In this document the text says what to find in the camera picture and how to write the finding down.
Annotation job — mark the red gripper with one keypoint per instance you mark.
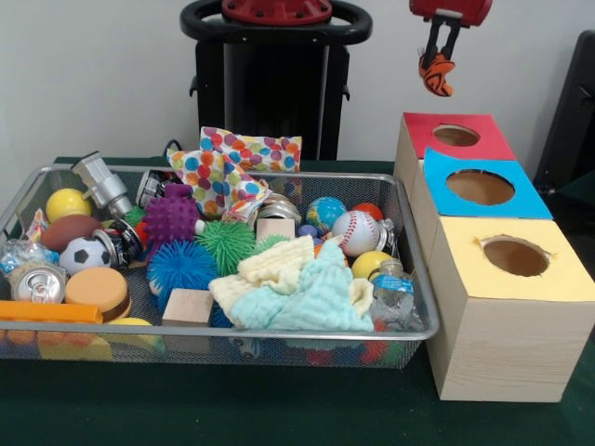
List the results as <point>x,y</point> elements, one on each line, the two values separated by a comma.
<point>451,9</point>

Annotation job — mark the orange striped tiger plush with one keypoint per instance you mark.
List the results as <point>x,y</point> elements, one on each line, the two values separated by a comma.
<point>437,76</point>

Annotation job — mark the blue green globe ball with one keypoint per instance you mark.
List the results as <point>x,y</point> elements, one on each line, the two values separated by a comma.
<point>325,214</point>

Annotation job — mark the wooden three-hole box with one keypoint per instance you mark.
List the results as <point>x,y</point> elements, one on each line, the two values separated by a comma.
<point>502,344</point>

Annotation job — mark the shallow mesh bin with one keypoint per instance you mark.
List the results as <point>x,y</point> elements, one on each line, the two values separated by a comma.
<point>279,358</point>

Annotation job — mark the black upright panel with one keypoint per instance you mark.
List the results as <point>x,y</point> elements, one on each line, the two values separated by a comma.
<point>572,116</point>

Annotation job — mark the white baseball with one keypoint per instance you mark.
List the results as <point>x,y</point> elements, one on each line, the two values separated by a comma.
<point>355,232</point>

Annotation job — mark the dark green side-table cloth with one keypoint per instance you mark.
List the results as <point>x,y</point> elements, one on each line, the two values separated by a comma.
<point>581,200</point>

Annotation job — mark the yellow ball with black band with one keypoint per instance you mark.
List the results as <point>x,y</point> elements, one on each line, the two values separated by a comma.
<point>369,265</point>

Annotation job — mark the green spiky ball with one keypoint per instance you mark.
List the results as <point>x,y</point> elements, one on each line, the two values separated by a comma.
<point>225,244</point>
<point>269,241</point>

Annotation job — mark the pale yellow muslin cloth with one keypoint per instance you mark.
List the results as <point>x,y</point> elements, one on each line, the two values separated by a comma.
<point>269,267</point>

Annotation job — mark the teal muslin cloth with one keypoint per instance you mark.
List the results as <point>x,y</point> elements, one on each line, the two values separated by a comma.
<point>307,302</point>

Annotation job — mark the purple knobbly toy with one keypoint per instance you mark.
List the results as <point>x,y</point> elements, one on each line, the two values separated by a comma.
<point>172,216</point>

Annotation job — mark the blue spiky ball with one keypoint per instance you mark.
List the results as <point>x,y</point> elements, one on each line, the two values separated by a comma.
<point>181,269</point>

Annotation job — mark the plain yellow ball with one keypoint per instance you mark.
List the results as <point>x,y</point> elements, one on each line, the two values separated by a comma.
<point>67,204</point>

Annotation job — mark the brown toy football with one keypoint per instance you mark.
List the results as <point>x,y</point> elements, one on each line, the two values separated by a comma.
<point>70,232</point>

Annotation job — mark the orange foam disc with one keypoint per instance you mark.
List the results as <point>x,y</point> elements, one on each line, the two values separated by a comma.
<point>97,288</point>

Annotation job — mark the dark green table cloth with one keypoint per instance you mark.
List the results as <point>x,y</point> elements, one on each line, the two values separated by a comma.
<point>232,409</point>

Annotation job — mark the orange toy brick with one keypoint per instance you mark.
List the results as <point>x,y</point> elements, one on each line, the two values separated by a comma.
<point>46,312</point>

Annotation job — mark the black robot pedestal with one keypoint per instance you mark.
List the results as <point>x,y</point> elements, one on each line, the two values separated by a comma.
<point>279,93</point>

